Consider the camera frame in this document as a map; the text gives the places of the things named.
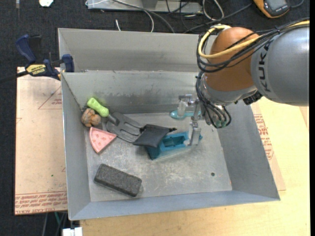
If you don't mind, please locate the brown cardboard board red print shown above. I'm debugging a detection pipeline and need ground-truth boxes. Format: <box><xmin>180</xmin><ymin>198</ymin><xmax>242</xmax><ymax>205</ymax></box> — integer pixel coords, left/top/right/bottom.
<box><xmin>14</xmin><ymin>66</ymin><xmax>286</xmax><ymax>216</ymax></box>

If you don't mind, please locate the tan toy pastry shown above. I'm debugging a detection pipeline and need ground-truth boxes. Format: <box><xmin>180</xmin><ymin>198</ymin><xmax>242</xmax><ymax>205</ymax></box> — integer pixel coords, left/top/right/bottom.
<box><xmin>81</xmin><ymin>108</ymin><xmax>102</xmax><ymax>128</ymax></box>

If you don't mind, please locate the green-handled black spatula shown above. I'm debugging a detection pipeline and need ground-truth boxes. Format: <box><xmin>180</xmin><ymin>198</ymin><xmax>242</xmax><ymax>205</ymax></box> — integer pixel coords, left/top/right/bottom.
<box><xmin>87</xmin><ymin>97</ymin><xmax>144</xmax><ymax>144</ymax></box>

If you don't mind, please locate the teal box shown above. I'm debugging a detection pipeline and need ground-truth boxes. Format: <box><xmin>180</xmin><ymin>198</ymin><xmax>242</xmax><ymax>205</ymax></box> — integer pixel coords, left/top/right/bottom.
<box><xmin>146</xmin><ymin>130</ymin><xmax>204</xmax><ymax>161</ymax></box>

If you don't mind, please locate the dark grey sponge block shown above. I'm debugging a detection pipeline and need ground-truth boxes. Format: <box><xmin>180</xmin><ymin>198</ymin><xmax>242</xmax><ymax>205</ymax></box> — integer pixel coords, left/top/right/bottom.
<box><xmin>94</xmin><ymin>163</ymin><xmax>143</xmax><ymax>198</ymax></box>

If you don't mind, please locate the pink toy pizza slice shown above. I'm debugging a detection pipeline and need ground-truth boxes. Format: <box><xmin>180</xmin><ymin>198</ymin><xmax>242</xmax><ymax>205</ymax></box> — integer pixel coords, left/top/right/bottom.
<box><xmin>89</xmin><ymin>126</ymin><xmax>118</xmax><ymax>154</ymax></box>

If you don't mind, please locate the grey metal bin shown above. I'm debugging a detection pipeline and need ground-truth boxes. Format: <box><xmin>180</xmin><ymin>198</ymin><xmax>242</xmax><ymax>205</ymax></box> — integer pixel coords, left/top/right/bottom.
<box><xmin>58</xmin><ymin>28</ymin><xmax>281</xmax><ymax>221</ymax></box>

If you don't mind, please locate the light blue flat dish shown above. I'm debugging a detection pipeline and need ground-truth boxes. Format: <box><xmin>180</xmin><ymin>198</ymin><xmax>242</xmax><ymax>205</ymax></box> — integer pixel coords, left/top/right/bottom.
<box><xmin>170</xmin><ymin>109</ymin><xmax>203</xmax><ymax>120</ymax></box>

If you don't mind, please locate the black pouch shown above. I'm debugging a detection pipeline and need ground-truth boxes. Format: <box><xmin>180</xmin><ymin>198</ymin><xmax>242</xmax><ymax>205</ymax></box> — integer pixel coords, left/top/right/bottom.
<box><xmin>132</xmin><ymin>124</ymin><xmax>178</xmax><ymax>148</ymax></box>

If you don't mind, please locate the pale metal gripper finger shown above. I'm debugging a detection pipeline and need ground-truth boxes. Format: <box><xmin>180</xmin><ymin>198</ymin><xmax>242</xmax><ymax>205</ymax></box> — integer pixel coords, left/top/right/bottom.
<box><xmin>188</xmin><ymin>122</ymin><xmax>202</xmax><ymax>147</ymax></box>
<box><xmin>178</xmin><ymin>94</ymin><xmax>195</xmax><ymax>115</ymax></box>

